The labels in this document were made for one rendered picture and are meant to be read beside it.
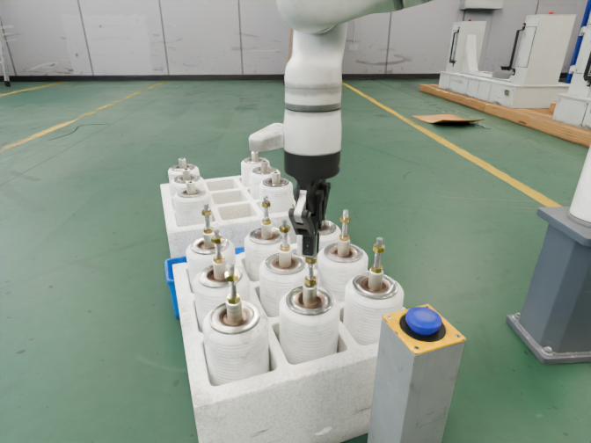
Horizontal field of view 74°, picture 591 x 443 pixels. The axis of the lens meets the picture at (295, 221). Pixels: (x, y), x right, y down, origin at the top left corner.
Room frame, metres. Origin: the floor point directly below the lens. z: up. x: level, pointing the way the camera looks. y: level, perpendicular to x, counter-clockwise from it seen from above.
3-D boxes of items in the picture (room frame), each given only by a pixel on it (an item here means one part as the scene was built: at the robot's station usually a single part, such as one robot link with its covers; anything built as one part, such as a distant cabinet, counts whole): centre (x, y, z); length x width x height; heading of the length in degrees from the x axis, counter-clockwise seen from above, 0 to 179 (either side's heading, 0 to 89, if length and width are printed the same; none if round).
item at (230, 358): (0.46, 0.09, 0.16); 0.10 x 0.10 x 0.18
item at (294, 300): (0.50, -0.02, 0.25); 0.08 x 0.08 x 0.01
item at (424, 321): (0.37, -0.15, 0.32); 0.04 x 0.04 x 0.02
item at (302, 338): (0.50, -0.02, 0.16); 0.10 x 0.10 x 0.18
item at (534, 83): (4.28, -2.08, 0.45); 1.61 x 0.57 x 0.74; 4
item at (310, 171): (0.50, -0.02, 0.45); 0.08 x 0.08 x 0.09
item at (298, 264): (0.62, 0.02, 0.25); 0.08 x 0.08 x 0.01
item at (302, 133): (0.51, 0.00, 0.53); 0.11 x 0.09 x 0.06; 71
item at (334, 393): (0.62, 0.02, 0.09); 0.39 x 0.39 x 0.18; 20
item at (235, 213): (1.13, 0.21, 0.09); 0.39 x 0.39 x 0.18; 20
